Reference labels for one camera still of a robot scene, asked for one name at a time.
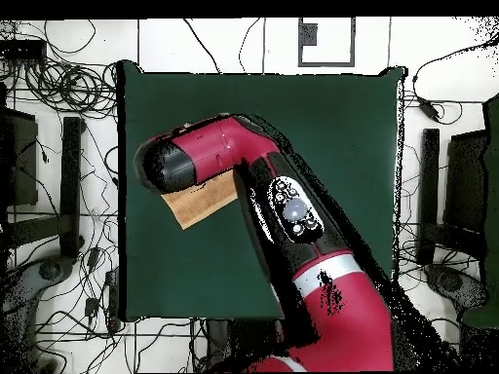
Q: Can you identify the tan terry towel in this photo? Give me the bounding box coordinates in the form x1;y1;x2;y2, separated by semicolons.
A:
160;168;240;231

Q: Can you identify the dark flat box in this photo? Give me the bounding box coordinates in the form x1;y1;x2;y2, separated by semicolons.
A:
0;106;40;207
443;130;488;235

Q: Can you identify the dark green table cloth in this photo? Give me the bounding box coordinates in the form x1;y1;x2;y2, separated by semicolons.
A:
116;59;408;322

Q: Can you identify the black power strip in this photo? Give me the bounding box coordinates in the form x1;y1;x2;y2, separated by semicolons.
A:
104;268;121;332

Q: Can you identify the black upright bar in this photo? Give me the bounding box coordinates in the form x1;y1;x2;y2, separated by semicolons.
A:
418;128;441;266
59;116;85;258

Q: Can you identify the green cloth strip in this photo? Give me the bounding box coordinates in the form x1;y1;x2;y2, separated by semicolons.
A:
461;93;499;328

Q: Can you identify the small black box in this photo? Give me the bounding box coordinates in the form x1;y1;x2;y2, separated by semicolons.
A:
0;38;48;59

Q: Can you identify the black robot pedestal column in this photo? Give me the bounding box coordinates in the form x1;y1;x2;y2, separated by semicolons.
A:
204;318;286;373

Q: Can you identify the grey square frame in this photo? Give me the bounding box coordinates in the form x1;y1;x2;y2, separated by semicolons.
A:
297;17;357;68

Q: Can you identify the black cable with adapter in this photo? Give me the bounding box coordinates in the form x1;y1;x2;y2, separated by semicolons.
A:
410;38;499;126

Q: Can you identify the black coiled cable bundle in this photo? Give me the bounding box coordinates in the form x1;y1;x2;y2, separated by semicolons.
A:
22;57;118;118

